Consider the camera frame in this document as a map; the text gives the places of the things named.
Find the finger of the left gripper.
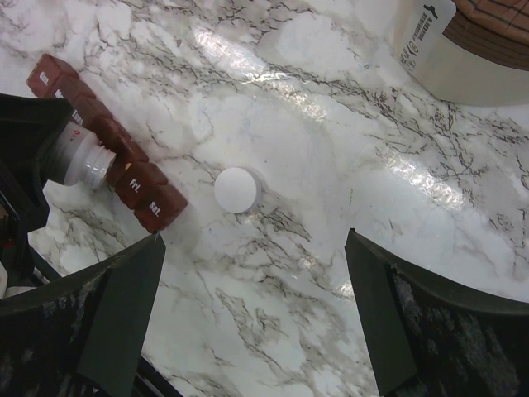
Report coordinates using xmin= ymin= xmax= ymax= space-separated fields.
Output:
xmin=1 ymin=94 xmax=73 ymax=232

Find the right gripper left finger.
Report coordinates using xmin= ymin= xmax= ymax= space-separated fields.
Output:
xmin=1 ymin=233 xmax=166 ymax=396

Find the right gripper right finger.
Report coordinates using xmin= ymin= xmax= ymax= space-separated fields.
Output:
xmin=345 ymin=229 xmax=528 ymax=396

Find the white pill bottle blue label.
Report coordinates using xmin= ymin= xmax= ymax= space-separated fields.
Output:
xmin=44 ymin=122 xmax=116 ymax=189

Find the dark red weekly pill organizer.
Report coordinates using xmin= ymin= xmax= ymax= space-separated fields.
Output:
xmin=26 ymin=54 xmax=188 ymax=232

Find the white pill bottle cap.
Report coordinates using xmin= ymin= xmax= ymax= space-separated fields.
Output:
xmin=214 ymin=167 xmax=262 ymax=214

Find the beige cup brown lid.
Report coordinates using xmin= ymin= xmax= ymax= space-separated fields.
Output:
xmin=393 ymin=1 xmax=528 ymax=107

